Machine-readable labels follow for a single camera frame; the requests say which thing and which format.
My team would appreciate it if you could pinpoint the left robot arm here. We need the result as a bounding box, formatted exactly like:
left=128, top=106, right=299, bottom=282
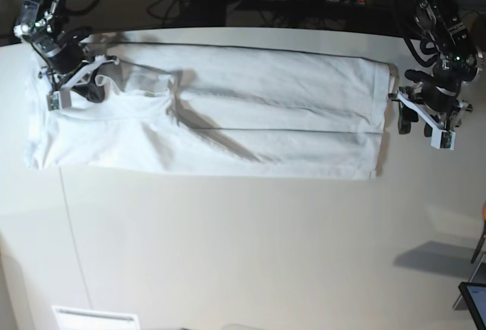
left=390, top=0, right=484, bottom=148

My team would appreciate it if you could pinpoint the black tablet screen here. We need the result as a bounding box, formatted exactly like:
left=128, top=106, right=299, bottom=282
left=459, top=282, right=485, bottom=330

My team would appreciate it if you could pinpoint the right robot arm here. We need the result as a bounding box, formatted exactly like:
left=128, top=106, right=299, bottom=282
left=14, top=0, right=112, bottom=110

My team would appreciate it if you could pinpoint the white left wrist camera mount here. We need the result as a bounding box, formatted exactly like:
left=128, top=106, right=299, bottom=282
left=388, top=87, right=473, bottom=150

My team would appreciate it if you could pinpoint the grey tablet stand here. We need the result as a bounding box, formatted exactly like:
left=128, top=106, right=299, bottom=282
left=452, top=252, right=486, bottom=310

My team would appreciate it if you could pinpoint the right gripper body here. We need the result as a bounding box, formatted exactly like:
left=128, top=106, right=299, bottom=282
left=33, top=37, right=89, bottom=77

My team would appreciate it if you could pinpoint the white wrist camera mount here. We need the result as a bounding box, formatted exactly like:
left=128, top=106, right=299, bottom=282
left=38, top=55, right=120, bottom=112
left=388, top=87, right=473, bottom=150

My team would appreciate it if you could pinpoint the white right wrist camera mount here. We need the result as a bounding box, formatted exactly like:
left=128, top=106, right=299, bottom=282
left=38, top=55, right=120, bottom=112

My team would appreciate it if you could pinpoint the white T-shirt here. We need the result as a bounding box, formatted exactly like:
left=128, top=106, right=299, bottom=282
left=25, top=42, right=395, bottom=180

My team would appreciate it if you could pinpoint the white paper sheet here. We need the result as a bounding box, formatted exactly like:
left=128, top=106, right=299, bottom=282
left=52, top=306, right=141, bottom=330

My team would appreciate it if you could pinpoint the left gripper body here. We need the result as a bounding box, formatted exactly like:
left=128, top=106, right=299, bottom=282
left=405, top=69, right=462, bottom=116

